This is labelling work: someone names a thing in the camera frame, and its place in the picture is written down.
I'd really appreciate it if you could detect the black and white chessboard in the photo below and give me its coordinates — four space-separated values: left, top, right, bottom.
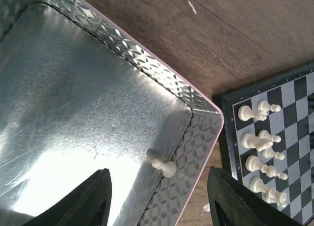
213 62 314 225

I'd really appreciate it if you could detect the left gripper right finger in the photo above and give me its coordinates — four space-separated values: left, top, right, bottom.
207 166 307 226

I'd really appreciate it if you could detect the white debris chip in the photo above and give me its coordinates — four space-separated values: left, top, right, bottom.
203 203 210 212

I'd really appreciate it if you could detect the white chess piece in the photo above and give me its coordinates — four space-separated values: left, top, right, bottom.
245 155 278 177
250 177 287 208

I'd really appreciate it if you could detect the white chess rook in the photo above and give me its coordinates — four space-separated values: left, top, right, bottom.
238 106 267 121

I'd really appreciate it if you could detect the pink tin box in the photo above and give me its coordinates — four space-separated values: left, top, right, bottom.
0 0 223 226

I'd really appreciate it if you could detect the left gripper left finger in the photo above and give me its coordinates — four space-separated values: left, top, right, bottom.
24 169 112 226

